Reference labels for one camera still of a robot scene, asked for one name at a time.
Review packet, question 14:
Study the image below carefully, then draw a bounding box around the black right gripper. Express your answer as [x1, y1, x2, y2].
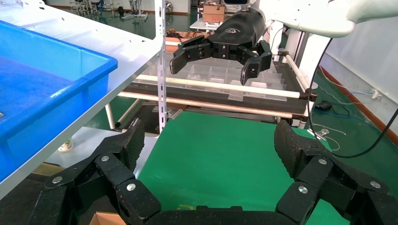
[169, 7, 273, 86]

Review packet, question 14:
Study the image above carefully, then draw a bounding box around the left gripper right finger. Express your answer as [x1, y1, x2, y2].
[273, 120, 398, 225]

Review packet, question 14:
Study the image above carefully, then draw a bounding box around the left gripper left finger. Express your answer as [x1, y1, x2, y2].
[28, 118, 161, 225]

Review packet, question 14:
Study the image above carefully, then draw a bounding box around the shallow brown cardboard box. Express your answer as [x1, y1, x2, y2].
[88, 212, 127, 225]

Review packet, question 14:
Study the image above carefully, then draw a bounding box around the clear plastic organizer box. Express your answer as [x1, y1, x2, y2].
[134, 56, 288, 103]

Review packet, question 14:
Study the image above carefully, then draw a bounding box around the brown cardboard carton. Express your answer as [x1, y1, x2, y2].
[202, 4, 226, 24]

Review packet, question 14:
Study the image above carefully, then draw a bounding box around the large blue plastic tray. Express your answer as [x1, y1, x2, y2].
[0, 20, 119, 184]

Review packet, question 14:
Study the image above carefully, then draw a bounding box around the white rack pipe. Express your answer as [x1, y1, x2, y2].
[136, 74, 302, 99]
[118, 91, 293, 119]

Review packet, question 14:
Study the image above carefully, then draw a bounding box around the small white cup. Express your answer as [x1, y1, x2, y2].
[57, 138, 75, 153]

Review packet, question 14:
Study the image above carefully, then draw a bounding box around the black floor power adapter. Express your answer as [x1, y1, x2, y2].
[314, 100, 333, 112]

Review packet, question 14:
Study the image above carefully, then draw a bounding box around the green table mat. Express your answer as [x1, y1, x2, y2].
[137, 110, 353, 225]

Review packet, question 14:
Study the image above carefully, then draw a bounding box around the white metal shelf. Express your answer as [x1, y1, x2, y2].
[0, 0, 167, 201]

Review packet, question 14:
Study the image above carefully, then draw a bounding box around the white floor cable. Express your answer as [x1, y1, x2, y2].
[307, 123, 347, 151]

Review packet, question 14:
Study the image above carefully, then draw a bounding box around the perforated grey shelf post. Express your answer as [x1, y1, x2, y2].
[154, 0, 168, 135]

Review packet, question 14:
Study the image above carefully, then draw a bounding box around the blue floor cable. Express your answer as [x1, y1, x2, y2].
[317, 87, 383, 125]

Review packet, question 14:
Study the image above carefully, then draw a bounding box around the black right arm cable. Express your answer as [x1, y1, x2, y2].
[307, 37, 398, 159]

